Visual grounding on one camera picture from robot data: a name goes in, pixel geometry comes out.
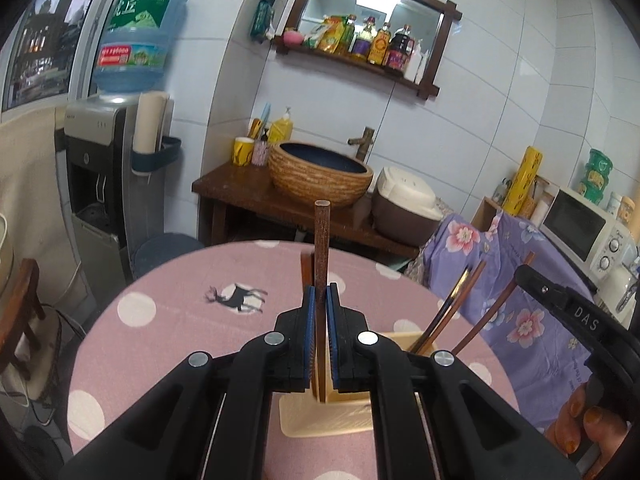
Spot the short yellow roll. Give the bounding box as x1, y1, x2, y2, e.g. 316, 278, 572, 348
502, 146, 545, 218

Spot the wooden framed mirror shelf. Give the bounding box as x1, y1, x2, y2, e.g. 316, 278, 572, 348
271, 0, 462, 104

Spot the dark wooden chair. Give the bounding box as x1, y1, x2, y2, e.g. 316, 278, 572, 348
0, 258, 47, 373

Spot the pink polka-dot tablecloth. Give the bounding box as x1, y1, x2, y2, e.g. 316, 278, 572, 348
67, 240, 521, 480

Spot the bronze faucet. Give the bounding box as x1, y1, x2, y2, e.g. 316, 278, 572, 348
347, 126, 376, 161

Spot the person's right hand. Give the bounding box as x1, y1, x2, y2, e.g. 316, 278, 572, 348
547, 382, 631, 480

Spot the oil bottle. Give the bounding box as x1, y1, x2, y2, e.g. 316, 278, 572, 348
341, 14, 357, 56

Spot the purple floral cloth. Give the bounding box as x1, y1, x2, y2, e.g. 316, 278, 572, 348
405, 212, 613, 433

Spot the green hanging packet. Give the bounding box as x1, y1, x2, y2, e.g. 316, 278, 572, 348
250, 0, 277, 41

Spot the white rice cooker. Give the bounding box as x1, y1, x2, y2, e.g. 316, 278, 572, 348
371, 166, 444, 247

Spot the cream plastic utensil holder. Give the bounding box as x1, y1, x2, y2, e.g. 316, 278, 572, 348
278, 331, 442, 438

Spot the grey water dispenser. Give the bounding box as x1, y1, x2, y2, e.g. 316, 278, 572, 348
64, 94, 139, 282

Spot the dark chopstick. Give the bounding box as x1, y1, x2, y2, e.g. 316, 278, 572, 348
421, 267, 472, 350

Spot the dark sauce bottle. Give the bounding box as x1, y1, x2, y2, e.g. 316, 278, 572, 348
385, 25, 415, 72

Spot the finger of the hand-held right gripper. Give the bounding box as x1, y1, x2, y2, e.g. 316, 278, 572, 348
514, 263, 576, 313

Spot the stack of green tins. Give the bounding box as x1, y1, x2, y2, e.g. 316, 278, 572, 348
577, 148, 614, 205

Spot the blue cup holder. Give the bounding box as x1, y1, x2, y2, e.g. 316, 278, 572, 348
131, 136, 182, 174

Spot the yellow mug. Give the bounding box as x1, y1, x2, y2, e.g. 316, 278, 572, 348
233, 136, 255, 166

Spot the white bottle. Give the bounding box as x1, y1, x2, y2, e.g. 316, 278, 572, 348
404, 40, 431, 85

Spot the glass window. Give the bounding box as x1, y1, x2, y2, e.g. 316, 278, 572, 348
0, 0, 132, 112

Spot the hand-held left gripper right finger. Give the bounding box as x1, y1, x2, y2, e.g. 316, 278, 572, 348
326, 284, 583, 480

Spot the blue water jug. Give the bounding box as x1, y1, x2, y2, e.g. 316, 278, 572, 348
91, 0, 191, 94

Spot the yellow refill pouch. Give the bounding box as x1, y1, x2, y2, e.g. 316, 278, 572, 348
310, 16, 347, 54

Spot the dark blue trash bin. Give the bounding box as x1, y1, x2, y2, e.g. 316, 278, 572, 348
131, 232, 205, 282

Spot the yellow label bottle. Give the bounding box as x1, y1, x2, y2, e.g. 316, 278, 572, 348
368, 22, 393, 66

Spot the purple label bottle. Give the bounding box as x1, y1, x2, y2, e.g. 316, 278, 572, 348
351, 16, 377, 60

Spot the stack of paper cups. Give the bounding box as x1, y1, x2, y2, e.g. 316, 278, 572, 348
136, 91, 174, 154

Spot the yellow soap bottle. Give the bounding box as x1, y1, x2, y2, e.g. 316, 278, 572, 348
268, 106, 294, 144

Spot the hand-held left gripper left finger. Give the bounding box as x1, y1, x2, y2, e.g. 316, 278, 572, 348
59, 285, 319, 480

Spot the cream cooking pot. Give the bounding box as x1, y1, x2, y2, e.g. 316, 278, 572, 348
0, 212, 14, 303

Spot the white microwave oven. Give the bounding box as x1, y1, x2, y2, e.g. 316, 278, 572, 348
539, 187, 635, 282

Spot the woven wash basin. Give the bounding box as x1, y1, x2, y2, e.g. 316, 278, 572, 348
268, 141, 375, 210

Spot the dark wooden cabinet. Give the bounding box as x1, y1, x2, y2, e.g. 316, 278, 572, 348
192, 162, 421, 261

